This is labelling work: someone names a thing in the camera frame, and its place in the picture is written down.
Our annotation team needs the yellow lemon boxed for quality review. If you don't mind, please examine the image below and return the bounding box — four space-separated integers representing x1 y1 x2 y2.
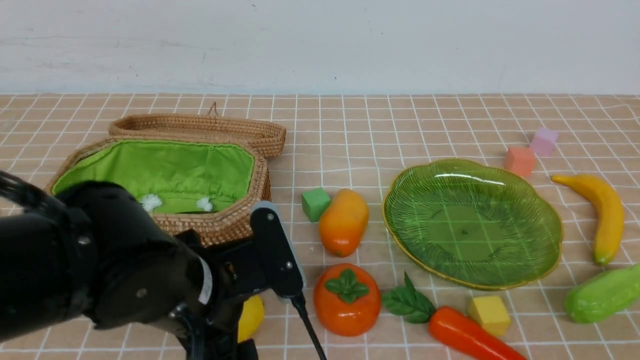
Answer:
237 294 265 343

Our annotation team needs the orange foam cube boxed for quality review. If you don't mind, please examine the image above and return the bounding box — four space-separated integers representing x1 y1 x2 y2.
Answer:
503 146 537 178

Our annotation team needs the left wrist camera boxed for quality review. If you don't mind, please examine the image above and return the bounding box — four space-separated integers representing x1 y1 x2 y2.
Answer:
250 200 306 306

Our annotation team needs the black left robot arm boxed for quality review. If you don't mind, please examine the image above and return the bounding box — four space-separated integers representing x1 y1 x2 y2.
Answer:
1 171 259 360

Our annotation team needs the woven wicker basket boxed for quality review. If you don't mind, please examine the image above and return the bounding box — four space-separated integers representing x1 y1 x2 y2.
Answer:
46 136 271 247

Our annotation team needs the orange carrot with leaves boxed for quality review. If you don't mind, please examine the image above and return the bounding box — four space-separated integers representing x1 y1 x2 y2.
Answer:
381 273 525 360

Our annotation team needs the green foam cube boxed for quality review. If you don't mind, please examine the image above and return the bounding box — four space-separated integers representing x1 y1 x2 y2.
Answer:
301 187 332 223

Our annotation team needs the orange mango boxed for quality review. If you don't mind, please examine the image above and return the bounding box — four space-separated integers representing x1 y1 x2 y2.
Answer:
318 188 370 258

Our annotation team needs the yellow foam cube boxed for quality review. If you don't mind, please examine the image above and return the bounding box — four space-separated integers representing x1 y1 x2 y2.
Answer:
467 295 512 337

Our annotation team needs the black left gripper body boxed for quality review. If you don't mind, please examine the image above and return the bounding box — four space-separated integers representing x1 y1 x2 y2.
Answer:
175 229 259 360

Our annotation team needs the green bitter gourd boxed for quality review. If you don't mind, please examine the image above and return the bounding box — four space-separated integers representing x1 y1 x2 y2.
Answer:
564 264 640 324

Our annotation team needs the yellow banana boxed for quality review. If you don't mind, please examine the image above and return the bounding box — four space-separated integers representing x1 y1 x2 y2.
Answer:
551 173 625 266

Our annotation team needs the checkered tablecloth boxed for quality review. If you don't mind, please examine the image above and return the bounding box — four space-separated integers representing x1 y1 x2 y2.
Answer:
0 94 640 360

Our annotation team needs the orange persimmon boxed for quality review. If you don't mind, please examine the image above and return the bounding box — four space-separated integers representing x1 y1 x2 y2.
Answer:
313 263 382 337

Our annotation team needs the pink foam cube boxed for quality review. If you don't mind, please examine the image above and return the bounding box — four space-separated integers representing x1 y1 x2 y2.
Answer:
529 127 559 157

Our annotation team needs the green glass plate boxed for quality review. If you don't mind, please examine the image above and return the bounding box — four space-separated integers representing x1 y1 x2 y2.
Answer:
381 158 564 291

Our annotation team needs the woven basket lid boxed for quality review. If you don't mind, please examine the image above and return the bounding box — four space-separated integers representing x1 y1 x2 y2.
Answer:
109 102 287 158

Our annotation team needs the black camera cable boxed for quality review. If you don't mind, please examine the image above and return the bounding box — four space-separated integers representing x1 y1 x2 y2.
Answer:
291 294 328 360

